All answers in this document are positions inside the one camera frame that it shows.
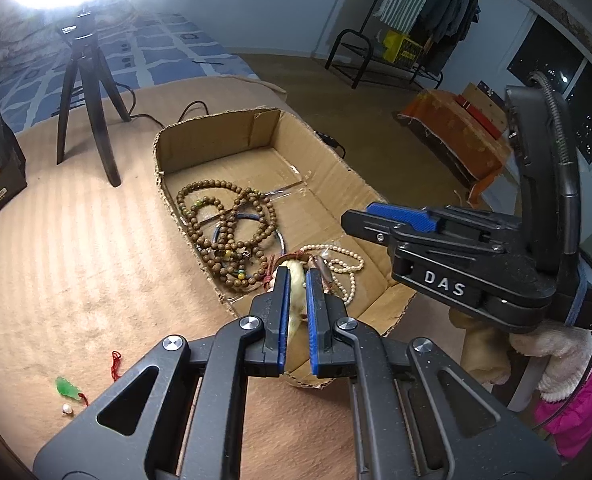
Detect red box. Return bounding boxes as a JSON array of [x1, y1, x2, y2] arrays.
[[453, 95, 502, 140]]

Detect dark printed gift box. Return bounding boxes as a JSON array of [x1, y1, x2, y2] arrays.
[[0, 85, 28, 235]]

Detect white pearl necklace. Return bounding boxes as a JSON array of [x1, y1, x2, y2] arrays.
[[301, 243, 364, 306]]

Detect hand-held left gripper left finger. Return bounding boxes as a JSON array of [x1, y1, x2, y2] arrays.
[[32, 265, 292, 480]]

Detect orange cloth covered box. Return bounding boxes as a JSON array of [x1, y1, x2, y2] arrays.
[[395, 89, 514, 206]]

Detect black tripod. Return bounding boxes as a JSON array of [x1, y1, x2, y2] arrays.
[[56, 7, 133, 188]]

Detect black clothes rack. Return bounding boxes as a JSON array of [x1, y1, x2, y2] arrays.
[[325, 0, 477, 91]]

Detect blue patterned bed sheet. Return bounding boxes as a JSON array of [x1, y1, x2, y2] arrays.
[[0, 10, 257, 133]]

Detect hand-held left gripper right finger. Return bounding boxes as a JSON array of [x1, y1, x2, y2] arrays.
[[306, 267, 562, 480]]

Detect person's right forearm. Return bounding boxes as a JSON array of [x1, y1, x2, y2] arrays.
[[506, 327, 592, 461]]

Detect rolled floral quilt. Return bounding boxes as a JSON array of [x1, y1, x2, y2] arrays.
[[0, 10, 77, 73]]

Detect window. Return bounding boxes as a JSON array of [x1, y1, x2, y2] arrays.
[[506, 0, 592, 181]]

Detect brown link bracelet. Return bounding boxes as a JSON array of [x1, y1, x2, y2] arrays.
[[271, 251, 337, 291]]

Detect thin blue bangle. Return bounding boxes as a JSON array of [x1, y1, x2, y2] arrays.
[[215, 211, 283, 261]]

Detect black ring light cable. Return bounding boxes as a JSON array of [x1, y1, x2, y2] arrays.
[[111, 80, 347, 158]]

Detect dark hanging clothes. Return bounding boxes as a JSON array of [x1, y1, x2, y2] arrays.
[[416, 0, 481, 43]]

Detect pale yellow pendant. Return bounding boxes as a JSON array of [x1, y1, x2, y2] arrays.
[[268, 258, 311, 343]]

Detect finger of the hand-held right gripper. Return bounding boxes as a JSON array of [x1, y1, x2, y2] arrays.
[[341, 209, 502, 256], [366, 202, 522, 245]]

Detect green jade pendant red cord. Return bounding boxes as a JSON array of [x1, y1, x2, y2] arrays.
[[55, 351, 123, 408]]

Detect person's right hand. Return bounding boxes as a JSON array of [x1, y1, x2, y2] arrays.
[[448, 307, 512, 386]]

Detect yellow box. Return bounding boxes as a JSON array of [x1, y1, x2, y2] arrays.
[[382, 30, 424, 66]]

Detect wooden bead necklace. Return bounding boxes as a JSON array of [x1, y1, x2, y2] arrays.
[[176, 179, 279, 293]]

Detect brown cardboard box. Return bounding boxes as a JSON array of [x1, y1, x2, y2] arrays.
[[461, 82, 509, 131]]

